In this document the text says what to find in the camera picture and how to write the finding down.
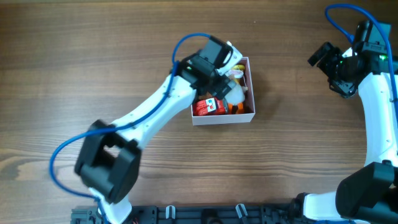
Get left blue cable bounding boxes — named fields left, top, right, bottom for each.
left=49, top=32, right=212, bottom=224

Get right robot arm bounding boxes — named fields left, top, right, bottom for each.
left=288, top=20, right=397, bottom=223

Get white rattle drum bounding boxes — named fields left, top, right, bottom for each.
left=226, top=70, right=246, bottom=87

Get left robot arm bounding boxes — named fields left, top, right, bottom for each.
left=75, top=35, right=243, bottom=223

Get pink cardboard box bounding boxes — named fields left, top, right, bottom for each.
left=191, top=57, right=256, bottom=126

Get yellow rattle drum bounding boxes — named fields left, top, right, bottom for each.
left=232, top=64, right=246, bottom=71

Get red toy fire truck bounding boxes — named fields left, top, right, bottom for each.
left=193, top=98, right=228, bottom=116

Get white plush duck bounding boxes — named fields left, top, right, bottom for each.
left=225, top=84, right=248, bottom=114

